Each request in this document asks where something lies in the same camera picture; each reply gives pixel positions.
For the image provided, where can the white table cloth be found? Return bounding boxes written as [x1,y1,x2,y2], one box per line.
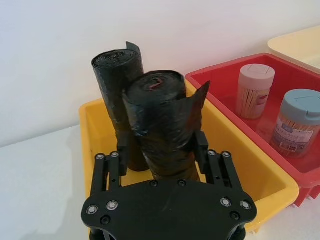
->
[0,122,320,240]

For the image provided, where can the slim black garbage bag roll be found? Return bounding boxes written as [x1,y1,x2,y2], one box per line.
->
[91,41,149,172]

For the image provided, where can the red plastic bin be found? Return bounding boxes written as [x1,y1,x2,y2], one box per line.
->
[185,52,320,208]

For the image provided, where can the yellow plastic bin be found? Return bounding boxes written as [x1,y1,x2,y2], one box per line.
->
[78,79,300,232]

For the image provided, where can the cream plastic bin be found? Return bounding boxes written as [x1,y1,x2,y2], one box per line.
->
[267,26,320,74]

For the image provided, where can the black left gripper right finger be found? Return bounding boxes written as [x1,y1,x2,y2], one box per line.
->
[195,130,248,200]

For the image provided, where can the thick black garbage bag roll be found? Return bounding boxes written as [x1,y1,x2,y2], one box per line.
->
[121,70,211,182]

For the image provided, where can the toothpick jar with pink lid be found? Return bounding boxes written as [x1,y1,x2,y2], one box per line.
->
[234,63,276,120]

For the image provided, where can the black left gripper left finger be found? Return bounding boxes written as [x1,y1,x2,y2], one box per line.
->
[90,142,129,199]

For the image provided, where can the toothpick jar with blue-grey lid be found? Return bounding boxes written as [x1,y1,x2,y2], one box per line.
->
[269,89,320,159]

